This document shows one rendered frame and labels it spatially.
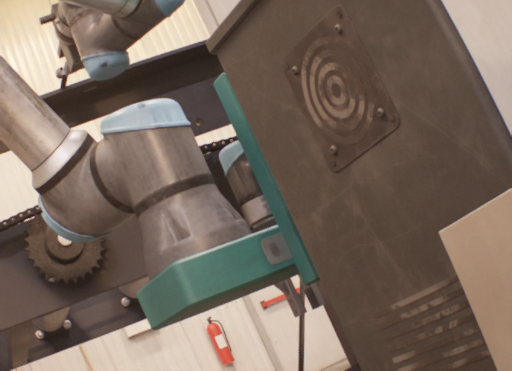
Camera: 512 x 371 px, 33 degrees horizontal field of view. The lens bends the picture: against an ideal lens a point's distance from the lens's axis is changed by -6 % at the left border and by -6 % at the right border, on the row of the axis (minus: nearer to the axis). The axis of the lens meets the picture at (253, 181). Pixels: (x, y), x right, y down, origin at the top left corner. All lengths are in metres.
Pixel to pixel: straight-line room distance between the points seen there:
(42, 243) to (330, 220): 0.98
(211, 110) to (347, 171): 1.16
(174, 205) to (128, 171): 0.08
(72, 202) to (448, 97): 0.69
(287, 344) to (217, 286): 10.25
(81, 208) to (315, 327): 10.29
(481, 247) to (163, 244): 0.91
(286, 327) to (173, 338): 1.41
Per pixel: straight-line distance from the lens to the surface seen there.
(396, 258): 0.86
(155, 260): 1.19
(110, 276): 1.87
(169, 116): 1.23
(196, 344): 11.16
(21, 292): 1.85
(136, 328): 10.90
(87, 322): 2.80
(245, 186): 1.66
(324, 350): 11.53
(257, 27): 0.95
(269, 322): 11.36
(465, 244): 0.30
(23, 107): 1.29
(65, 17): 1.55
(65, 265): 1.81
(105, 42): 1.48
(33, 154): 1.30
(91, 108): 1.99
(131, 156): 1.22
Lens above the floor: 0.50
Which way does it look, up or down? 10 degrees up
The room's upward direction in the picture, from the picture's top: 24 degrees counter-clockwise
